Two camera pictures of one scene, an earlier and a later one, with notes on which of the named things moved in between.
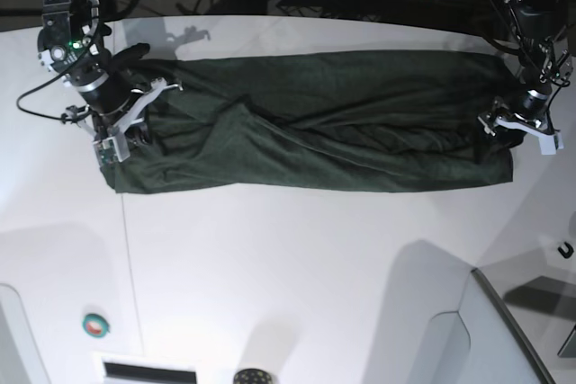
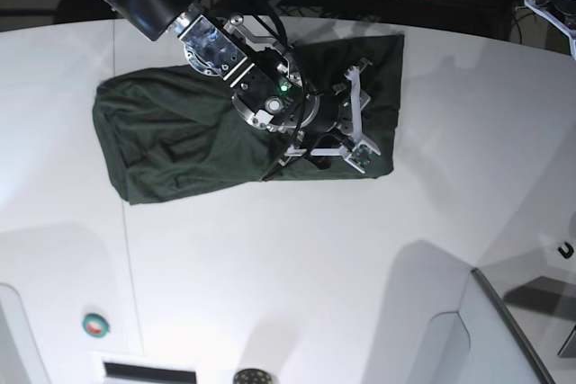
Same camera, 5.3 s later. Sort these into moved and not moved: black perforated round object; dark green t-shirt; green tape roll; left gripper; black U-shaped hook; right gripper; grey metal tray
Moved: right gripper; dark green t-shirt; left gripper
Not moved: green tape roll; black perforated round object; black U-shaped hook; grey metal tray
